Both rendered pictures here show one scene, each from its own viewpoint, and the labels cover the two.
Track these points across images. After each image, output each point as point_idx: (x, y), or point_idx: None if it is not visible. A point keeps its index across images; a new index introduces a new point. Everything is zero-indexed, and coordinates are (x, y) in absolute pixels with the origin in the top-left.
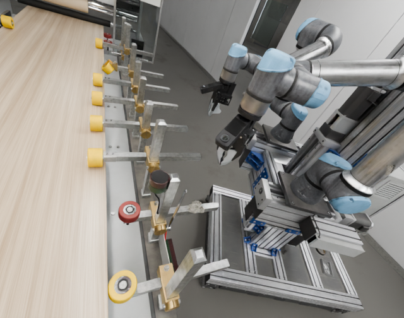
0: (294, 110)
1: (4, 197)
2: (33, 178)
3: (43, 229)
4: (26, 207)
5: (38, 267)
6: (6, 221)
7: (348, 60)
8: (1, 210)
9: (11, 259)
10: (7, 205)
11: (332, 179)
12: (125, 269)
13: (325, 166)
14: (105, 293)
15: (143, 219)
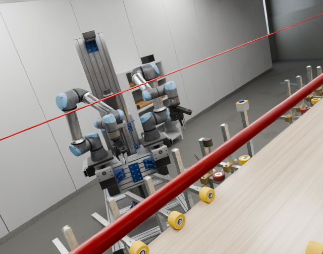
0: (96, 135)
1: (263, 198)
2: (245, 203)
3: (256, 181)
4: (257, 190)
5: (265, 171)
6: (267, 188)
7: (143, 81)
8: (267, 193)
9: (271, 176)
10: (263, 194)
11: (158, 116)
12: None
13: (151, 118)
14: (251, 159)
15: None
